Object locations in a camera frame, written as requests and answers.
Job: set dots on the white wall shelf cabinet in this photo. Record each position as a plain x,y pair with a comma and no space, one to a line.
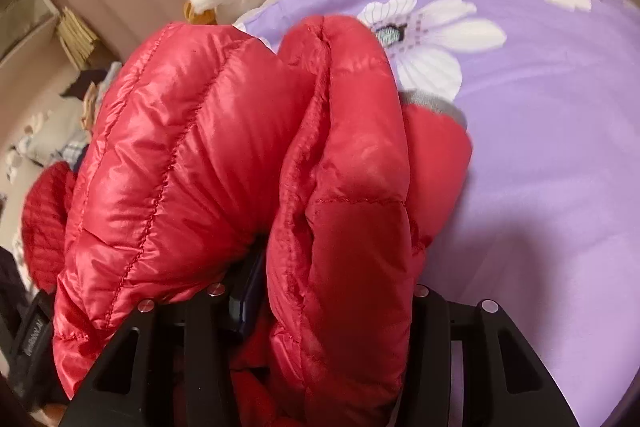
25,17

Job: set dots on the bright red hooded puffer jacket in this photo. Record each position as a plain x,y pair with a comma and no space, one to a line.
200,157

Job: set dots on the tan striped garment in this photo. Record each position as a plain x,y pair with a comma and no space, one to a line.
90,107

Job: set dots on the pleated lampshade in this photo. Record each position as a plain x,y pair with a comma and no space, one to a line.
77,37

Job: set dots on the grey headboard cushion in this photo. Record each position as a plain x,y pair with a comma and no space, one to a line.
55,129

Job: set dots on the dark red puffer jacket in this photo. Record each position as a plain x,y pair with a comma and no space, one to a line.
45,217

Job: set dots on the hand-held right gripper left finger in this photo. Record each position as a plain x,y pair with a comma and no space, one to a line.
247,307

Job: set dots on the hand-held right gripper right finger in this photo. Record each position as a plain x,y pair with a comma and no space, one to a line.
430,332

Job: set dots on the black cat cushion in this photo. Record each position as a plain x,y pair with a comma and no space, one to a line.
77,88

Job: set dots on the plaid pillow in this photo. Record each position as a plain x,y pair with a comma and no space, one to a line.
72,154

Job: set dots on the purple floral blanket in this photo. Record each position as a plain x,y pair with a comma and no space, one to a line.
525,132

